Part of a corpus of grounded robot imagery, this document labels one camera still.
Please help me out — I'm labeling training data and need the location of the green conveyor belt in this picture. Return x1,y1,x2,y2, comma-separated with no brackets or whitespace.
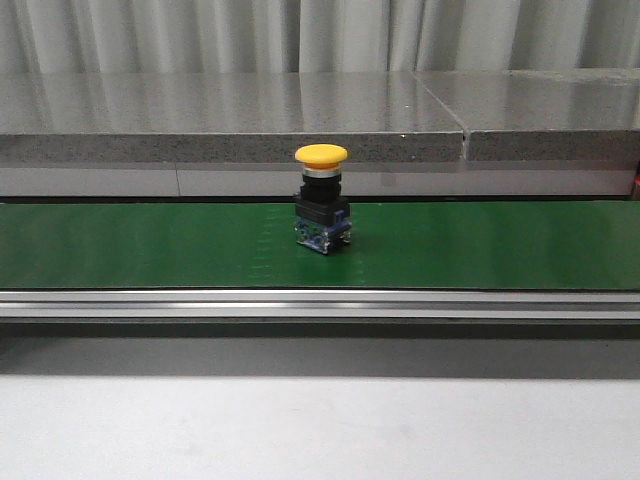
1,201,639,290

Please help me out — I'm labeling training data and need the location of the grey speckled stone counter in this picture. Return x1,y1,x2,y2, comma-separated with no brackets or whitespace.
1,69,639,198

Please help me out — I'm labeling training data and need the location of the white pleated curtain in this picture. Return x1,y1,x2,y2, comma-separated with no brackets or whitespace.
1,1,639,73

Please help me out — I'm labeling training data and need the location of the aluminium conveyor side rail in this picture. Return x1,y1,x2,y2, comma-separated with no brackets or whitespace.
1,288,639,326

